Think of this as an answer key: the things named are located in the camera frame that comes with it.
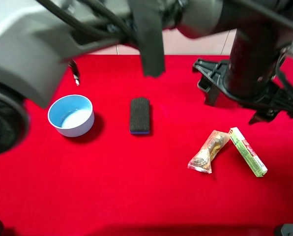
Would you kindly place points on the black base right corner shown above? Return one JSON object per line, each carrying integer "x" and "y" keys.
{"x": 284, "y": 230}

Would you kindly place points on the dark grey pump bottle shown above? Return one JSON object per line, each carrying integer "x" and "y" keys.
{"x": 211, "y": 95}

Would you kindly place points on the red tablecloth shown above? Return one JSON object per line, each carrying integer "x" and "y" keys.
{"x": 110, "y": 182}

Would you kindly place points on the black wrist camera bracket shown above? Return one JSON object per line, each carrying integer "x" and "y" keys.
{"x": 276, "y": 97}

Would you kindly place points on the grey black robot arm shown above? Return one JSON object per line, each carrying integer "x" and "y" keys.
{"x": 39, "y": 40}

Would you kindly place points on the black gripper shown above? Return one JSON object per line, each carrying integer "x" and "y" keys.
{"x": 252, "y": 56}

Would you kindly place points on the green white toothpaste box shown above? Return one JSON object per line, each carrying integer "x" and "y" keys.
{"x": 249, "y": 155}

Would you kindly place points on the black whiteboard eraser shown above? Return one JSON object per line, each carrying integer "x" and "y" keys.
{"x": 139, "y": 116}

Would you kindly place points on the clear snack packet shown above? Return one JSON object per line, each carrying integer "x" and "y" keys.
{"x": 201, "y": 162}

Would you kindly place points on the light blue bowl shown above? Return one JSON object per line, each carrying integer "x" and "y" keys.
{"x": 72, "y": 115}

